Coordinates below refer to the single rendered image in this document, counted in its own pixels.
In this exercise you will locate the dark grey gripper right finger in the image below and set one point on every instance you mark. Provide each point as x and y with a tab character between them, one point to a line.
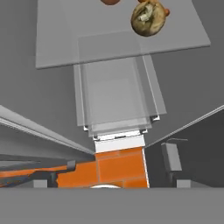
172	157

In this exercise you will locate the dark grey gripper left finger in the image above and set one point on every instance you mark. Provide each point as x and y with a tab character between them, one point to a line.
71	165

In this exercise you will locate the clear plastic tupperware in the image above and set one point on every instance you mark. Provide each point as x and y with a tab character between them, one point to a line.
116	93

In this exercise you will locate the white round object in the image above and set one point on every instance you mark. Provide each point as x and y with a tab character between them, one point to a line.
105	186

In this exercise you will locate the flat grey tray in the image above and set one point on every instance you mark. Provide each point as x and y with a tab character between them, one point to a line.
73	35

